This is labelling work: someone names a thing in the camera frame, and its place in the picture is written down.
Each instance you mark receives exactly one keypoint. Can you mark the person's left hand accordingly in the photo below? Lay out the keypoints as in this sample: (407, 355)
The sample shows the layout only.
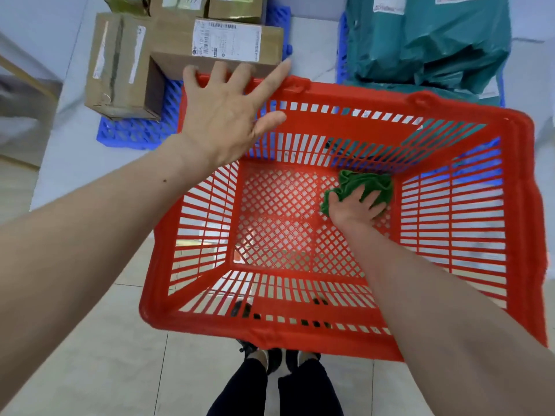
(217, 121)

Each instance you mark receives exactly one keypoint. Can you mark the person's right hand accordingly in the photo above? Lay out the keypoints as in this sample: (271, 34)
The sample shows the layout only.
(353, 214)

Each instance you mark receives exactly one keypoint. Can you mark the green cloth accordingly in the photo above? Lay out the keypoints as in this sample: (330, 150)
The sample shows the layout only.
(373, 181)

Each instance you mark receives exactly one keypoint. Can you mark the red plastic basket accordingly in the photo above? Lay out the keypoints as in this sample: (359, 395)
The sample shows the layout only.
(303, 125)

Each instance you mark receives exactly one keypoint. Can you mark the blue plastic pallet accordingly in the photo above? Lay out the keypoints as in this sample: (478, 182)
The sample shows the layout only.
(130, 134)
(341, 60)

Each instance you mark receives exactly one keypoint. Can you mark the long cardboard box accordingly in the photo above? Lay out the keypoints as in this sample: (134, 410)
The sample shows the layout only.
(173, 43)

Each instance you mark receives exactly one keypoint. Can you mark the large taped cardboard box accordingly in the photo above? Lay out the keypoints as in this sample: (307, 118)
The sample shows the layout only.
(121, 95)

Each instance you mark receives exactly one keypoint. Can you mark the small cardboard box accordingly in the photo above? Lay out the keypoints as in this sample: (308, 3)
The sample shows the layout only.
(236, 12)

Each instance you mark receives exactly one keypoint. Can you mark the taped brown cardboard box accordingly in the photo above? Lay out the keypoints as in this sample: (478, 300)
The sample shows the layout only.
(178, 10)

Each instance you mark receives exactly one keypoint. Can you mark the yellow label cardboard box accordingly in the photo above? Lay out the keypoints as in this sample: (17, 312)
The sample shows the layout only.
(125, 4)

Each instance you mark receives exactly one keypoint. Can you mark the handwritten label teal mailer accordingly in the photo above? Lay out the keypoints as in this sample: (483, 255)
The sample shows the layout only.
(377, 43)

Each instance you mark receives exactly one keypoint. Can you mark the person's left forearm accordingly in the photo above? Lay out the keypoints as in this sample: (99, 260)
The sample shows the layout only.
(86, 238)

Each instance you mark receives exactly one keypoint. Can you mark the person's right forearm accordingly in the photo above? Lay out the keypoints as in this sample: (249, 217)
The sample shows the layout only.
(455, 329)

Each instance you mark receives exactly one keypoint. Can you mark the person's black right shoe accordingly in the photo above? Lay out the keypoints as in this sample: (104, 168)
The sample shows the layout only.
(291, 358)

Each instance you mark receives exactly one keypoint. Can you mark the person's black shoe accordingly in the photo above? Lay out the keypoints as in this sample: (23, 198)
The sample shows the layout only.
(291, 358)
(273, 359)

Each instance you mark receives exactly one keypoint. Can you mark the person's black left shoe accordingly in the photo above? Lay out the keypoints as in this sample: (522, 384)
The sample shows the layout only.
(273, 359)

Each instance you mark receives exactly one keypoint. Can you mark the person's right leg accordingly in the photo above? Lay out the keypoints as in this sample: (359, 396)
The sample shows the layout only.
(310, 394)

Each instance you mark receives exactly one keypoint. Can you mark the person's leg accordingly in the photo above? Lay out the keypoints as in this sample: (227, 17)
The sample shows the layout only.
(310, 394)
(240, 394)

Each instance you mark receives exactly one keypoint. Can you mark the person's left leg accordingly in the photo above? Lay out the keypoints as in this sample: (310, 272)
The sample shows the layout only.
(240, 394)

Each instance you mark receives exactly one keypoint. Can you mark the wooden chair dark seat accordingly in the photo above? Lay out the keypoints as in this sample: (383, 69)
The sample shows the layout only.
(21, 103)

